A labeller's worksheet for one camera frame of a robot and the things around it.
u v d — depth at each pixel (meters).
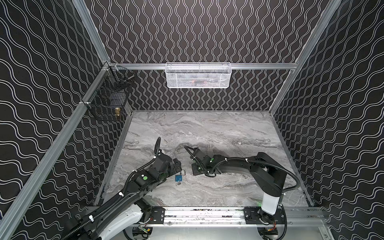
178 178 0.86
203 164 0.70
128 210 0.60
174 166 0.72
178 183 0.85
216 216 0.76
